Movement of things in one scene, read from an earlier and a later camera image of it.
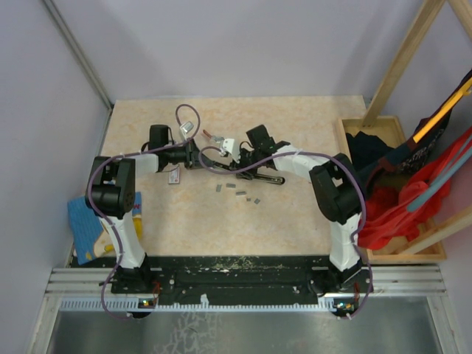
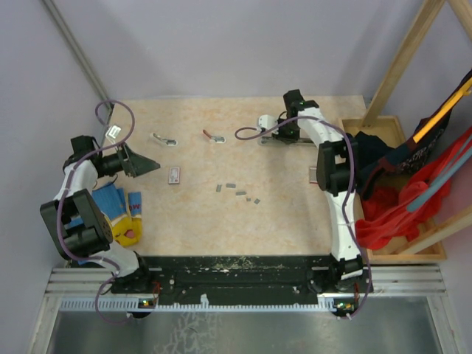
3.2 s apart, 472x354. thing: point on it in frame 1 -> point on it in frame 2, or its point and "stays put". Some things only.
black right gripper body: (249, 158) -> (287, 132)
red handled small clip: (216, 139) stays put
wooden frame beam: (430, 11) stays put
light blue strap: (431, 192) stays put
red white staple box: (174, 176) stays put
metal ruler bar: (255, 174) -> (266, 139)
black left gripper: (192, 155) -> (135, 164)
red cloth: (385, 217) stays put
